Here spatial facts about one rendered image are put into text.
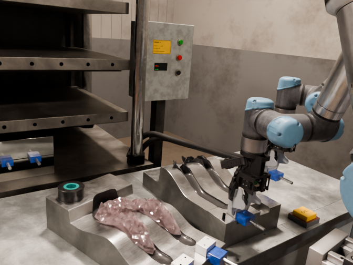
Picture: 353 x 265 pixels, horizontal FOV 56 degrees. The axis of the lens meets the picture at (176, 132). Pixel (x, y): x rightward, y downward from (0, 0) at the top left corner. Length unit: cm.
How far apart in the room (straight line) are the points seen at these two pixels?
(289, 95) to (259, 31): 264
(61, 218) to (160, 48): 102
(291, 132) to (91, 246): 62
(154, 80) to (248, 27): 232
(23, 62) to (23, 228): 64
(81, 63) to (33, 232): 73
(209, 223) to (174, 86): 94
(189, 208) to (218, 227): 15
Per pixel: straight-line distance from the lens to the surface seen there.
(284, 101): 123
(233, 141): 409
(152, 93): 176
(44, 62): 146
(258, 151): 96
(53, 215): 111
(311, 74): 348
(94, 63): 153
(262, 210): 120
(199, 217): 113
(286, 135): 83
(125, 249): 92
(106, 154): 179
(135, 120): 160
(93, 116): 157
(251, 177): 97
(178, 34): 181
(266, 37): 377
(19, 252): 109
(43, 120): 150
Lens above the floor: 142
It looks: 17 degrees down
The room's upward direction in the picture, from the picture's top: 5 degrees clockwise
